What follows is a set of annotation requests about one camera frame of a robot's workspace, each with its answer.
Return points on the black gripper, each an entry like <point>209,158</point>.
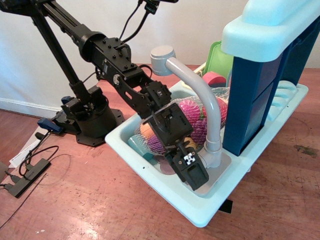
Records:
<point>171,126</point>

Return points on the grey toy faucet with lever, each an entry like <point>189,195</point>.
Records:
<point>164,62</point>

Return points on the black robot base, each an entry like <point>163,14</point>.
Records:
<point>88,115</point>

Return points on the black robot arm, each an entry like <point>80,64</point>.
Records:
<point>110,56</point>

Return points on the purple toy spatula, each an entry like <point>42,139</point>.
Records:
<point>164,165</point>

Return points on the teal toy block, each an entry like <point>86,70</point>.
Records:
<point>138,144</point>

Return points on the light blue toy sink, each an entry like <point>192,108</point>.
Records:
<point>201,205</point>

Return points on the mesh bag of toy food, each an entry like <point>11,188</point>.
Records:
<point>197,116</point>

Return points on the black tape piece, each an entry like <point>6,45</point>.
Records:
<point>226,206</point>

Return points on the pink toy bowl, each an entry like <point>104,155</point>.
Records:
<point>214,79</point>

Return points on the green toy cutting board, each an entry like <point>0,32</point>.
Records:
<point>218,61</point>

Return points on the white paper sheet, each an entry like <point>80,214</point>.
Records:
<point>17,160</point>

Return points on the blue toy kitchen shelf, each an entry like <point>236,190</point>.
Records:
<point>269,39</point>

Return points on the blue cable connector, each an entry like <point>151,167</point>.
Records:
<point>47,124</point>

